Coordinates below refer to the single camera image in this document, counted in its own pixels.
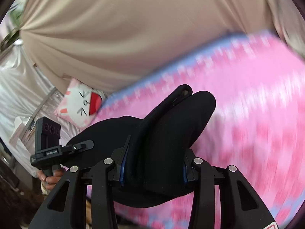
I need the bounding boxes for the black pants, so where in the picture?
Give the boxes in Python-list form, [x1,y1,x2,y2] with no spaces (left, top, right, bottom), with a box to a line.
[69,84,216,208]

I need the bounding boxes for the left hand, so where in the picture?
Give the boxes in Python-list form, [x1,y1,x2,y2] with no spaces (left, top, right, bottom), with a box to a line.
[37,168,66,191]

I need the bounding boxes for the white cartoon-face pillow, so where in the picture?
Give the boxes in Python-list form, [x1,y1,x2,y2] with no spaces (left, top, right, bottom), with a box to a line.
[54,79,107,129]

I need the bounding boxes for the silver satin curtain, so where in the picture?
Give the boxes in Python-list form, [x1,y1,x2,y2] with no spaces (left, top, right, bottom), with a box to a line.
[1,39,80,177]

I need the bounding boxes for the beige duvet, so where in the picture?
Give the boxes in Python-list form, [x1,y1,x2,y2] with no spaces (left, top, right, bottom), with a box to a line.
[21,0,274,92]

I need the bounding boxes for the floral beige pillow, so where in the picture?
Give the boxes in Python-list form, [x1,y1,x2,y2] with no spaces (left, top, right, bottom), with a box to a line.
[267,0,304,57]

